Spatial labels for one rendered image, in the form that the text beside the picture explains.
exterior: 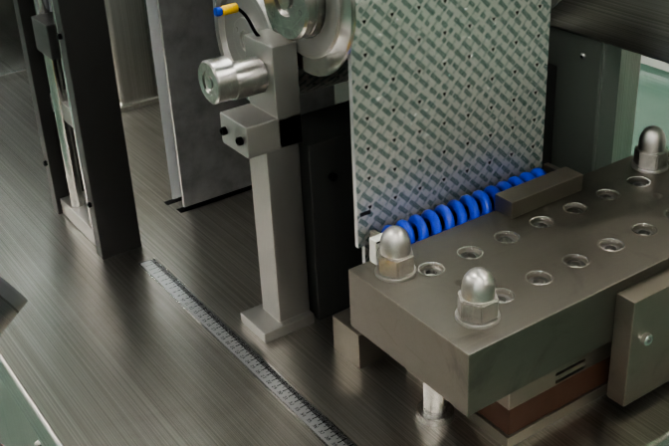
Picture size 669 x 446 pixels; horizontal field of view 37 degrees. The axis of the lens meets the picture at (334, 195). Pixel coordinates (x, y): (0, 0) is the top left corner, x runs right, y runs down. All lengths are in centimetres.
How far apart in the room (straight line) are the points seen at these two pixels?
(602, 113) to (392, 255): 37
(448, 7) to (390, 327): 29
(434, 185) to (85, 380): 39
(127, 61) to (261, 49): 71
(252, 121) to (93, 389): 30
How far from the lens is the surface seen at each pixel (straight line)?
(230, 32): 105
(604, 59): 112
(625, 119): 138
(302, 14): 86
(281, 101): 92
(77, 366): 104
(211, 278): 114
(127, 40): 160
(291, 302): 103
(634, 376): 93
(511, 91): 100
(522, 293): 86
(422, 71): 91
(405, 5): 88
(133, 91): 163
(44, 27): 116
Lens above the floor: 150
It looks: 27 degrees down
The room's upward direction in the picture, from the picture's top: 3 degrees counter-clockwise
